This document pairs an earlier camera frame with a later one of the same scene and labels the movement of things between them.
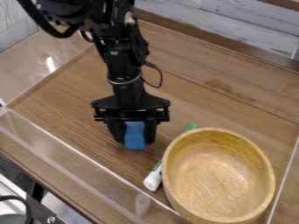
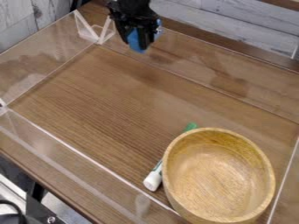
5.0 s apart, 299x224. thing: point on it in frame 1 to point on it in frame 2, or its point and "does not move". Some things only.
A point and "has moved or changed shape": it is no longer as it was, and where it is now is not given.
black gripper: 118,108 to 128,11
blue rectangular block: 135,136 has moved or changed shape
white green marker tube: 154,179 does not move
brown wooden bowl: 219,176 does not move
